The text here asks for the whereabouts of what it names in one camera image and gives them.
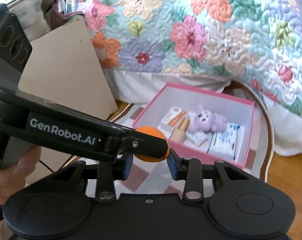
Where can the person's left hand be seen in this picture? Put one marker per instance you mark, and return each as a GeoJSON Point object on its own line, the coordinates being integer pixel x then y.
{"type": "Point", "coordinates": [6, 180]}

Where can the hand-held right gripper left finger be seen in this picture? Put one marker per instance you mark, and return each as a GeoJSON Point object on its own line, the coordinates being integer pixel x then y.
{"type": "Point", "coordinates": [128, 167]}

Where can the grey fabric bag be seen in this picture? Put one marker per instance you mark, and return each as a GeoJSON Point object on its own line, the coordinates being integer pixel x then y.
{"type": "Point", "coordinates": [33, 12]}

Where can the orange ball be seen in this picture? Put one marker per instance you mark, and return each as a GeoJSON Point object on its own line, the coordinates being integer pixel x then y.
{"type": "Point", "coordinates": [151, 131]}

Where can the beige cardboard panel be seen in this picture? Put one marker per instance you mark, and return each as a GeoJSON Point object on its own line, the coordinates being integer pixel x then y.
{"type": "Point", "coordinates": [66, 67]}

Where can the pink cardboard box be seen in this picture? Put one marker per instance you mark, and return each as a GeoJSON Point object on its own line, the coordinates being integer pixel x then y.
{"type": "Point", "coordinates": [190, 97]}

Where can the small white sachet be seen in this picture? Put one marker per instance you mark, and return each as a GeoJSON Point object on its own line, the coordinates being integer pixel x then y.
{"type": "Point", "coordinates": [197, 138]}

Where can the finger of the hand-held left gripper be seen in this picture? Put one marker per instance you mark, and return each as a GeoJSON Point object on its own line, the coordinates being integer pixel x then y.
{"type": "Point", "coordinates": [146, 145]}

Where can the orange and white carton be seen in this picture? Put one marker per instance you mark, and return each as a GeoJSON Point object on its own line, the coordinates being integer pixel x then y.
{"type": "Point", "coordinates": [172, 117]}

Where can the floral quilt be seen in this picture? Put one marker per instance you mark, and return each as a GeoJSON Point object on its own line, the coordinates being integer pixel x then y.
{"type": "Point", "coordinates": [203, 30]}

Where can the white tissue packet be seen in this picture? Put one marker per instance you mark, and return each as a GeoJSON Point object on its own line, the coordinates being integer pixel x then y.
{"type": "Point", "coordinates": [220, 146]}

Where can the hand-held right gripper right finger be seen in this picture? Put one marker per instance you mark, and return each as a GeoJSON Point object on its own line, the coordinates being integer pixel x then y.
{"type": "Point", "coordinates": [172, 166]}

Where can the blue and white wipes packet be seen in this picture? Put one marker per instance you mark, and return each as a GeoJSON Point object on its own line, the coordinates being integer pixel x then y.
{"type": "Point", "coordinates": [232, 128]}

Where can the purple plush toy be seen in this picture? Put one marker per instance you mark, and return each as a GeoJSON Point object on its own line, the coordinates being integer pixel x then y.
{"type": "Point", "coordinates": [203, 118]}

